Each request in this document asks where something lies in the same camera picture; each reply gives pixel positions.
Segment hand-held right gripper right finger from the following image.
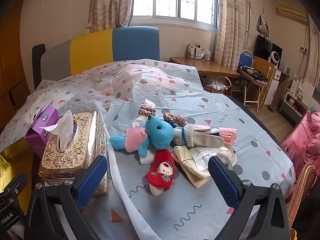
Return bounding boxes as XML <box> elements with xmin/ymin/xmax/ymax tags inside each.
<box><xmin>207</xmin><ymin>156</ymin><xmax>294</xmax><ymax>240</ymax></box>

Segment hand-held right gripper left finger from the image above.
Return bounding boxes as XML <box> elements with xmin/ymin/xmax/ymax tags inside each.
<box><xmin>24</xmin><ymin>155</ymin><xmax>109</xmax><ymax>240</ymax></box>

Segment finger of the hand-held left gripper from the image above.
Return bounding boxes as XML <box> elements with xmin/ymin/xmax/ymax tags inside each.
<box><xmin>0</xmin><ymin>172</ymin><xmax>28</xmax><ymax>200</ymax></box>

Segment gold metal tin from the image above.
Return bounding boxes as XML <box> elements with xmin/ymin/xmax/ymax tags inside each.
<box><xmin>0</xmin><ymin>140</ymin><xmax>34</xmax><ymax>215</ymax></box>

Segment white printed plastic packet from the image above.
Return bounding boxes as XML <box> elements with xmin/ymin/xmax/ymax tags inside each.
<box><xmin>192</xmin><ymin>145</ymin><xmax>238</xmax><ymax>172</ymax></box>

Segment cream socks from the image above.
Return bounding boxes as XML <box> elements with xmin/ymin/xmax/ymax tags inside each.
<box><xmin>172</xmin><ymin>145</ymin><xmax>213</xmax><ymax>189</ymax></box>

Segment pink fluffy towel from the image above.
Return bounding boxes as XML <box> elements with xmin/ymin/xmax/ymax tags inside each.
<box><xmin>218</xmin><ymin>127</ymin><xmax>237</xmax><ymax>146</ymax></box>

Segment white sock with blue stripe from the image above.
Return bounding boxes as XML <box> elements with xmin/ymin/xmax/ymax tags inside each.
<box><xmin>173</xmin><ymin>124</ymin><xmax>225</xmax><ymax>148</ymax></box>

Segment white foam block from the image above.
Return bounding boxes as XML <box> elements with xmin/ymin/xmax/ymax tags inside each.
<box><xmin>139</xmin><ymin>151</ymin><xmax>157</xmax><ymax>166</ymax></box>

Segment red doll sock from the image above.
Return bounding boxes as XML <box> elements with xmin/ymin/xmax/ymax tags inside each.
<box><xmin>145</xmin><ymin>149</ymin><xmax>178</xmax><ymax>197</ymax></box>

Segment brown satin scrunchie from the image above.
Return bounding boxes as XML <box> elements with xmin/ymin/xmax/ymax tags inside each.
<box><xmin>163</xmin><ymin>112</ymin><xmax>187</xmax><ymax>127</ymax></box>

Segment blue elephant plush toy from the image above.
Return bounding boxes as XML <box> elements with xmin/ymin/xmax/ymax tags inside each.
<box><xmin>109</xmin><ymin>116</ymin><xmax>176</xmax><ymax>157</ymax></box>

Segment pink satin scrunchie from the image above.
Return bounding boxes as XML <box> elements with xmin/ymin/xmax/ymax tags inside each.
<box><xmin>139</xmin><ymin>104</ymin><xmax>157</xmax><ymax>117</ymax></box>

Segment gold embossed tissue box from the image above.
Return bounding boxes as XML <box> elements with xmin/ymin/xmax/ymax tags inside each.
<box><xmin>39</xmin><ymin>110</ymin><xmax>110</xmax><ymax>197</ymax></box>

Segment purple carton box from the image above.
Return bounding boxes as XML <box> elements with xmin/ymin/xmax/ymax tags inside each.
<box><xmin>25</xmin><ymin>105</ymin><xmax>60</xmax><ymax>158</ymax></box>

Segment carved wooden chair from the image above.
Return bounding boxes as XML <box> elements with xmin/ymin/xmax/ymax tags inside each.
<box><xmin>285</xmin><ymin>162</ymin><xmax>318</xmax><ymax>221</ymax></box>

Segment pink bedding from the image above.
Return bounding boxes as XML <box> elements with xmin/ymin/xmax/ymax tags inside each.
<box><xmin>281</xmin><ymin>110</ymin><xmax>320</xmax><ymax>177</ymax></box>

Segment white bag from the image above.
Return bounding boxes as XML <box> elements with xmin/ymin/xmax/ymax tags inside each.
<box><xmin>202</xmin><ymin>76</ymin><xmax>232</xmax><ymax>93</ymax></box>

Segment patterned plastic tablecloth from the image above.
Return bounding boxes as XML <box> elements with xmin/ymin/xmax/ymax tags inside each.
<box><xmin>0</xmin><ymin>59</ymin><xmax>296</xmax><ymax>240</ymax></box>

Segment low shelf unit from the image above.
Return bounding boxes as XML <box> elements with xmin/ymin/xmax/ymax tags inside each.
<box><xmin>278</xmin><ymin>90</ymin><xmax>308</xmax><ymax>126</ymax></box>

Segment wooden desk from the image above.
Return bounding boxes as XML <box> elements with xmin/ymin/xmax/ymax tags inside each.
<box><xmin>169</xmin><ymin>56</ymin><xmax>241</xmax><ymax>78</ymax></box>

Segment wooden wardrobe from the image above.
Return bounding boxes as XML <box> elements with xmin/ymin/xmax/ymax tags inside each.
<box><xmin>0</xmin><ymin>0</ymin><xmax>34</xmax><ymax>130</ymax></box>

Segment black upright bolster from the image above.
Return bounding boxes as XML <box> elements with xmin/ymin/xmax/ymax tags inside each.
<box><xmin>32</xmin><ymin>44</ymin><xmax>46</xmax><ymax>87</ymax></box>

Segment blue folding chair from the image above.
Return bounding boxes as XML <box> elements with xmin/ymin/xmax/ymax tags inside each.
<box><xmin>236</xmin><ymin>50</ymin><xmax>268</xmax><ymax>112</ymax></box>

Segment small boxes on desk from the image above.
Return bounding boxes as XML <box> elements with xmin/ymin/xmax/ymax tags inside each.
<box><xmin>186</xmin><ymin>44</ymin><xmax>212</xmax><ymax>61</ymax></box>

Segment white round fan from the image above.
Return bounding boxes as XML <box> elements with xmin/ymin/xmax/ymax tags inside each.
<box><xmin>267</xmin><ymin>51</ymin><xmax>281</xmax><ymax>67</ymax></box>

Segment black television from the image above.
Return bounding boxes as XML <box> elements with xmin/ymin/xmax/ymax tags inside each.
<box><xmin>253</xmin><ymin>35</ymin><xmax>283</xmax><ymax>67</ymax></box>

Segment beige patterned curtain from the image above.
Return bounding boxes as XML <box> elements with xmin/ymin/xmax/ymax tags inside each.
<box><xmin>213</xmin><ymin>0</ymin><xmax>247</xmax><ymax>68</ymax></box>

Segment metal coat stand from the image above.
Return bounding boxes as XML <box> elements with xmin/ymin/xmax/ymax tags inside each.
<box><xmin>246</xmin><ymin>0</ymin><xmax>263</xmax><ymax>55</ymax></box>

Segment beige starfish curtain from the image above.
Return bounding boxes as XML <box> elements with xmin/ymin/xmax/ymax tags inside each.
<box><xmin>84</xmin><ymin>0</ymin><xmax>137</xmax><ymax>35</ymax></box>

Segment wall air conditioner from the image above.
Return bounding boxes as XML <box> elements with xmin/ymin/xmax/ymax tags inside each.
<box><xmin>276</xmin><ymin>4</ymin><xmax>308</xmax><ymax>22</ymax></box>

